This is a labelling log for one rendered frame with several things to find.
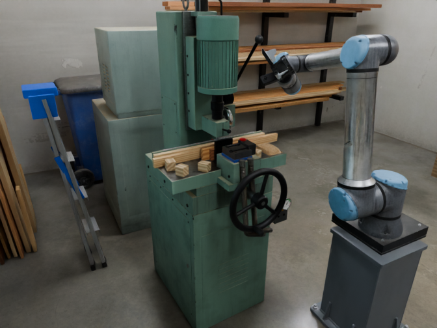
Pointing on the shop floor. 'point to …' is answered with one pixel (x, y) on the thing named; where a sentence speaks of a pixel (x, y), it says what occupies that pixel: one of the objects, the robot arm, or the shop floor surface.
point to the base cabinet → (207, 257)
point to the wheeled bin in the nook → (82, 124)
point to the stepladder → (62, 159)
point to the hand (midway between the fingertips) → (268, 62)
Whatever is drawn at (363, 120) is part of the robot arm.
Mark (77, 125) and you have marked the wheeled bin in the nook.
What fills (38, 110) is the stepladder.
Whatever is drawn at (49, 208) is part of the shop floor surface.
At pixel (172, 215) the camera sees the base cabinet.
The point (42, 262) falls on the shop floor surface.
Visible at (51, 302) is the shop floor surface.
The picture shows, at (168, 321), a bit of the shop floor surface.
